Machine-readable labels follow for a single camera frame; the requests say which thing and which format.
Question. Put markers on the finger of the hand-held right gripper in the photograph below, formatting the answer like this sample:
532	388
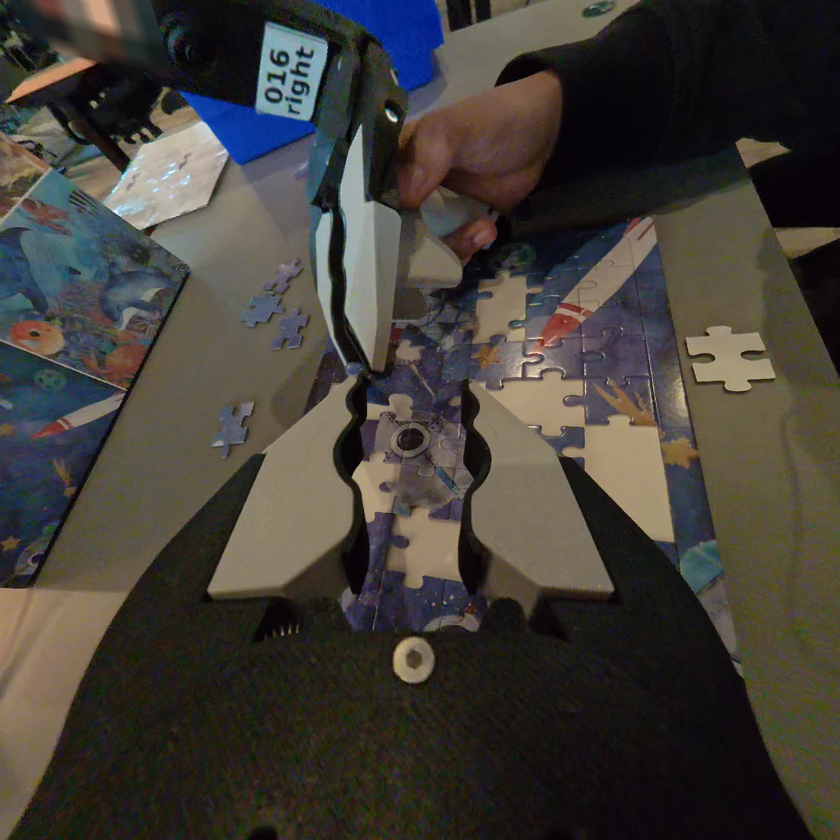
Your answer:
371	275
326	275

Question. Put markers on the instruction sheet in plastic sleeve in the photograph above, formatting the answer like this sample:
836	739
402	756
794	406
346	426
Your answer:
170	177

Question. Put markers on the person's right hand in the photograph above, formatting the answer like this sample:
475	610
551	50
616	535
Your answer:
485	144

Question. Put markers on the white face-down puzzle piece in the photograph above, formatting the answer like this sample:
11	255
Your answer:
728	358

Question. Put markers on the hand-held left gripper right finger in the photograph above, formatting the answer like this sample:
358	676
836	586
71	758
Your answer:
538	531

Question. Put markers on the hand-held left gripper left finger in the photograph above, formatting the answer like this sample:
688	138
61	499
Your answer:
289	525

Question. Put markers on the illustrated puzzle box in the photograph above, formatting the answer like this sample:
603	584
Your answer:
79	328

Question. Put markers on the person's right forearm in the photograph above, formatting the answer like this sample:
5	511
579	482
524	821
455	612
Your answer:
689	85

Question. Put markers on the blue storage bin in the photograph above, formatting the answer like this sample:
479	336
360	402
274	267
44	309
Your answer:
262	134

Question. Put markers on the purple jigsaw puzzle piece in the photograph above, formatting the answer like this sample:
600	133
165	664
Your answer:
283	275

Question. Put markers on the small round teal object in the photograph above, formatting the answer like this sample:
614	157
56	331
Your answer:
598	8

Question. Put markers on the space jigsaw puzzle board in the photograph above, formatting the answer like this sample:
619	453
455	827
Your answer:
590	367

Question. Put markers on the blue jigsaw puzzle piece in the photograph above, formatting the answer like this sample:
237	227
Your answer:
233	426
261	312
355	367
291	328

